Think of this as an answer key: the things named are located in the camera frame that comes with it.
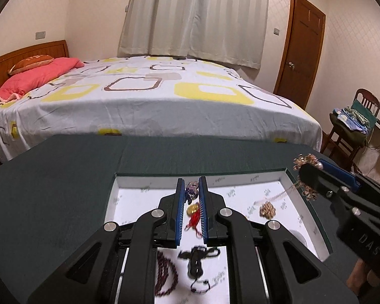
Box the gold chain necklace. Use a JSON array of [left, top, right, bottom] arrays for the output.
[[253, 180, 301, 220]]

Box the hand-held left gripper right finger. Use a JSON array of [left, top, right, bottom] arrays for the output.
[[199, 176, 360, 304]]

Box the bed with patterned white sheet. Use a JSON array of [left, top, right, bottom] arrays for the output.
[[0, 56, 323, 162]]

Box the green box with white inside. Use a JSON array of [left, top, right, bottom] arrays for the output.
[[104, 167, 333, 304]]

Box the dark red bead bracelet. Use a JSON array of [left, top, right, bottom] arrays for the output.
[[155, 249, 180, 298]]

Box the gold and red coral charm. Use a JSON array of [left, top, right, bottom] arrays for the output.
[[184, 203, 203, 238]]

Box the pink blanket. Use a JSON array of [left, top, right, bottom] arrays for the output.
[[0, 57, 85, 105]]

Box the black cord jewelry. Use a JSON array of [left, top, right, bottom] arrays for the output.
[[177, 245, 221, 294]]

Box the orange pillow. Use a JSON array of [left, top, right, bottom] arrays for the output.
[[8, 54, 55, 76]]

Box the light striped curtain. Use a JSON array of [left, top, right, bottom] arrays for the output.
[[117, 0, 270, 70]]

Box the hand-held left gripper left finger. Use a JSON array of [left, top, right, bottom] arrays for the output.
[[28, 178, 184, 304]]

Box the purple bead charm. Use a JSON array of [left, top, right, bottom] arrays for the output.
[[184, 180, 200, 204]]

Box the person's right forearm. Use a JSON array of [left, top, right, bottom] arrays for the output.
[[346, 257, 380, 297]]

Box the brown wooden door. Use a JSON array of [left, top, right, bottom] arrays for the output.
[[273, 0, 326, 110]]

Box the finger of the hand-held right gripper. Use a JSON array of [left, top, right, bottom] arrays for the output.
[[299, 164, 380, 220], [319, 159, 380, 204]]

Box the pile of clothes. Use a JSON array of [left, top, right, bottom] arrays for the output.
[[329, 99, 377, 148]]

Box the wooden headboard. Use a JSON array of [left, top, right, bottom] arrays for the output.
[[0, 40, 70, 102]]

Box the wooden chair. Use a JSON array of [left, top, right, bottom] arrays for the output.
[[321, 88, 380, 166]]

